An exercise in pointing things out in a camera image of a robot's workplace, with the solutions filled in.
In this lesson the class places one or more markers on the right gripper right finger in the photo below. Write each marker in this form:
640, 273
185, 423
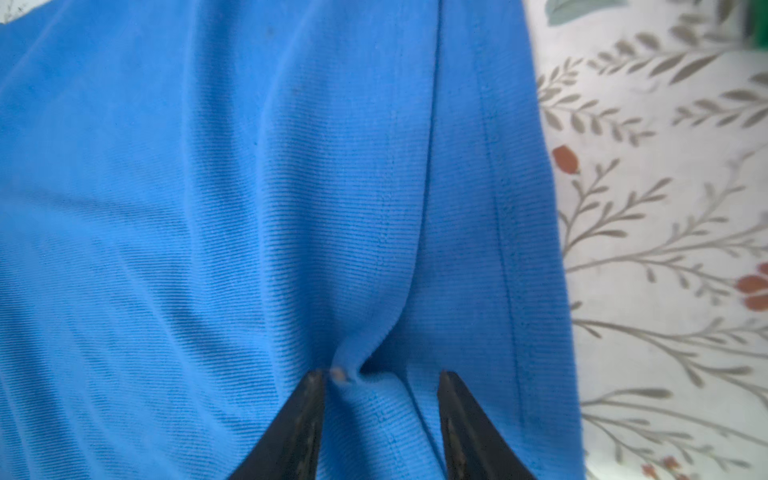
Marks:
473, 447

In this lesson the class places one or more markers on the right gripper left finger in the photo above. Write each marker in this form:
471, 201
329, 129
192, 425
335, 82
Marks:
289, 448

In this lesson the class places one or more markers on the blue tank top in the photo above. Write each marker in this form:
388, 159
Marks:
203, 200

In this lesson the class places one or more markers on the green tank top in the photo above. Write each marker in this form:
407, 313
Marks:
757, 23

